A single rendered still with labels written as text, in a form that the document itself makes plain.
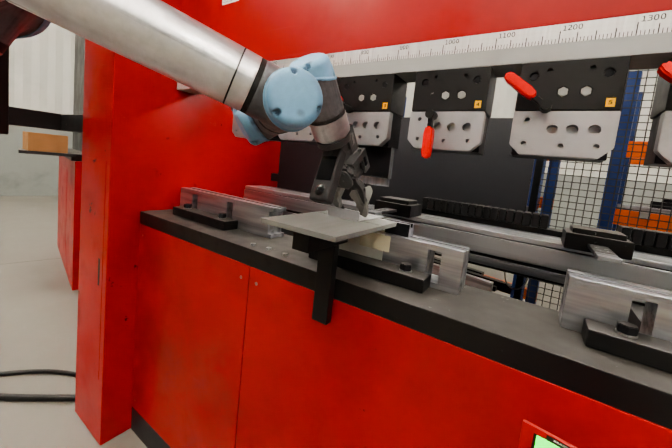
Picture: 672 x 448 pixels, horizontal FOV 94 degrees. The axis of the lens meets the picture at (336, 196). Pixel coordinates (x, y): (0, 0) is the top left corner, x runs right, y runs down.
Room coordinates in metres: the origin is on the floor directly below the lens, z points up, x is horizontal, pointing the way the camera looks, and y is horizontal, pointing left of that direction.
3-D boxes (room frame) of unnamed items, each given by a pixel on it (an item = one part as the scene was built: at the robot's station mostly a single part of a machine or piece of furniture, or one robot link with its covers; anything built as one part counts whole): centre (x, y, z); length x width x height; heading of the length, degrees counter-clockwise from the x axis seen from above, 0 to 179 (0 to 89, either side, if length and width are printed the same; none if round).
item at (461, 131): (0.70, -0.23, 1.26); 0.15 x 0.09 x 0.17; 57
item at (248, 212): (1.09, 0.38, 0.92); 0.50 x 0.06 x 0.10; 57
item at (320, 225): (0.67, 0.00, 1.00); 0.26 x 0.18 x 0.01; 147
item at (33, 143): (2.18, 2.04, 1.05); 0.30 x 0.28 x 0.14; 46
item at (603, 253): (0.67, -0.58, 1.01); 0.26 x 0.12 x 0.05; 147
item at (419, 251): (0.76, -0.13, 0.92); 0.39 x 0.06 x 0.10; 57
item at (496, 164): (1.35, -0.16, 1.12); 1.13 x 0.02 x 0.44; 57
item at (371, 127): (0.81, -0.06, 1.26); 0.15 x 0.09 x 0.17; 57
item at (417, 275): (0.72, -0.09, 0.89); 0.30 x 0.05 x 0.03; 57
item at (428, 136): (0.66, -0.18, 1.20); 0.04 x 0.02 x 0.10; 147
